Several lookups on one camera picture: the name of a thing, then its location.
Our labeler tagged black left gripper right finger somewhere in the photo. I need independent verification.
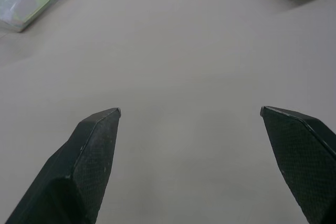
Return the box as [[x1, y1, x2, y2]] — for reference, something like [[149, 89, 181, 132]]
[[260, 105, 336, 224]]

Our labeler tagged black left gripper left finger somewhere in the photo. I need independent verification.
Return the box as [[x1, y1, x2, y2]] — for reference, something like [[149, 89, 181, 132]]
[[5, 107, 122, 224]]

